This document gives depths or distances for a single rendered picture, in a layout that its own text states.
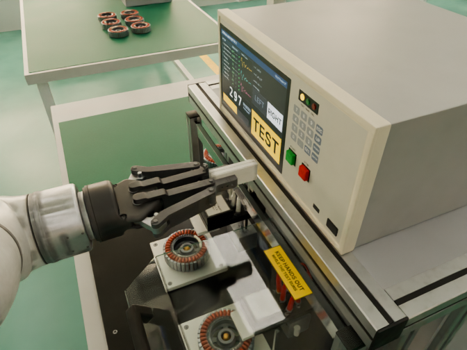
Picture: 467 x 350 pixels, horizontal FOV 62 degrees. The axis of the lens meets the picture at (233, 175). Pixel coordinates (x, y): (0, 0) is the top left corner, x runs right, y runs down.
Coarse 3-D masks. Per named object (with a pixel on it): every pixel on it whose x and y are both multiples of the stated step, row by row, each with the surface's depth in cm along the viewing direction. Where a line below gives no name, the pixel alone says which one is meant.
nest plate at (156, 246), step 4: (208, 236) 100; (160, 240) 98; (164, 240) 98; (152, 244) 97; (156, 244) 97; (160, 244) 97; (152, 248) 97; (156, 248) 97; (160, 248) 97; (156, 252) 96; (160, 252) 96
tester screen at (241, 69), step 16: (224, 32) 70; (224, 48) 72; (240, 48) 66; (224, 64) 75; (240, 64) 68; (256, 64) 62; (224, 80) 77; (240, 80) 69; (256, 80) 63; (272, 80) 58; (240, 96) 71; (272, 96) 60; (256, 112) 67; (272, 128) 63
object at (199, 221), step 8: (216, 200) 90; (224, 200) 90; (256, 200) 93; (216, 208) 88; (224, 208) 88; (232, 208) 91; (240, 208) 91; (264, 208) 91; (200, 216) 90; (208, 216) 86; (216, 216) 86; (224, 216) 87; (232, 216) 88; (240, 216) 89; (248, 216) 90; (192, 224) 90; (200, 224) 89; (208, 224) 87; (216, 224) 87; (224, 224) 88; (240, 224) 96; (200, 232) 87; (208, 232) 88
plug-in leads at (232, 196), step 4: (248, 184) 87; (248, 188) 87; (232, 192) 92; (252, 192) 93; (232, 196) 89; (252, 196) 93; (232, 200) 90; (232, 204) 91; (236, 204) 89; (240, 204) 89; (236, 208) 89; (236, 212) 89
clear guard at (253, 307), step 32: (256, 224) 64; (160, 256) 59; (192, 256) 59; (224, 256) 59; (256, 256) 59; (288, 256) 59; (128, 288) 60; (160, 288) 56; (192, 288) 55; (224, 288) 55; (256, 288) 55; (320, 288) 55; (160, 320) 53; (192, 320) 51; (224, 320) 51; (256, 320) 51; (288, 320) 51; (320, 320) 51
